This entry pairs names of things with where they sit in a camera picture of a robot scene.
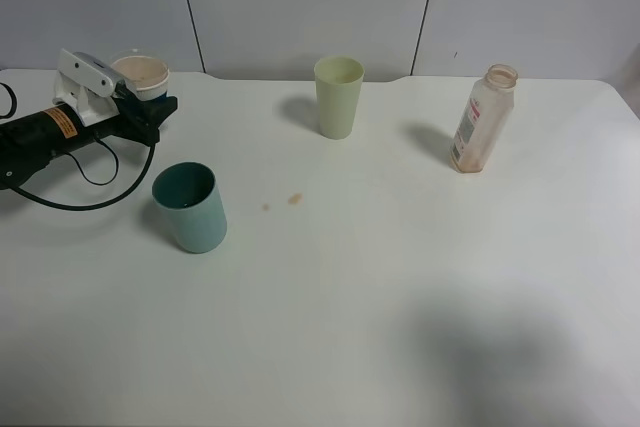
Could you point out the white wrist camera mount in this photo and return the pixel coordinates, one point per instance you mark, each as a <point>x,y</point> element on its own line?
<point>87,85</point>

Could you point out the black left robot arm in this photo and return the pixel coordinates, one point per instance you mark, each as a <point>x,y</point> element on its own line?
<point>16,172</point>

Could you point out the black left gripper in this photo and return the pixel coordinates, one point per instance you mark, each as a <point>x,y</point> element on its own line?
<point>48,133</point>

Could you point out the teal green plastic cup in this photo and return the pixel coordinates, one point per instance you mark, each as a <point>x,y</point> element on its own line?
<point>188,197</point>

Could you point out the pale yellow-green plastic cup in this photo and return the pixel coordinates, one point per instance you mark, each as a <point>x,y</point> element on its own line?
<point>338,82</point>

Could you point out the glass cup with blue sleeve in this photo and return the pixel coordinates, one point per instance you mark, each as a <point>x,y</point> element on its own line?
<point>149,73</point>

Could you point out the clear plastic drink bottle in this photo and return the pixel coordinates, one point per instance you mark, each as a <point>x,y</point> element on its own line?
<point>490,103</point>

